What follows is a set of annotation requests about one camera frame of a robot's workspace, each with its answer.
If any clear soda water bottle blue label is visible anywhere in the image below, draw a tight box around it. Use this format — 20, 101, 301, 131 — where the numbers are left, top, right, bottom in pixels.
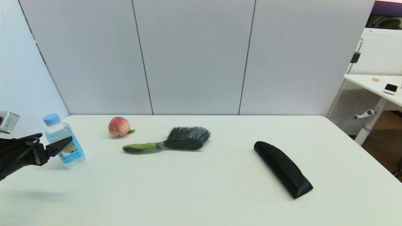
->
43, 113, 86, 169

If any pink peach with green leaf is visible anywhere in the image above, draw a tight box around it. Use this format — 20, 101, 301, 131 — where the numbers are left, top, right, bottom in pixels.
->
108, 117, 136, 137

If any black elongated wrist rest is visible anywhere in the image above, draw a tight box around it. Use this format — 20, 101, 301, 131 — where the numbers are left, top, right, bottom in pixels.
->
253, 141, 314, 199

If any white side desk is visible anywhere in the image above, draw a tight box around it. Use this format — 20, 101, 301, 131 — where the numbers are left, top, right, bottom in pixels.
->
344, 74, 402, 147

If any white pegboard panel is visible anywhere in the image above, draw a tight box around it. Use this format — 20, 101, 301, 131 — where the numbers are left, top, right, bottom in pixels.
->
326, 28, 402, 136

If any dark green plant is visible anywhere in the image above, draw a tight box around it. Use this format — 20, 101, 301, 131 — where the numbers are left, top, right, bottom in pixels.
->
366, 14, 402, 30

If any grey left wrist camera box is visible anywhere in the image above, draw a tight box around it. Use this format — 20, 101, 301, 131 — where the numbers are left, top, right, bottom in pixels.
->
0, 110, 20, 134

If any black brush with green handle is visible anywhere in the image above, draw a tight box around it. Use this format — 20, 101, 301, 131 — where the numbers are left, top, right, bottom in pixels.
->
122, 126, 211, 154

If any grey desk crank handle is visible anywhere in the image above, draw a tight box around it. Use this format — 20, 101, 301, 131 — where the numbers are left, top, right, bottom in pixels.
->
354, 109, 376, 120

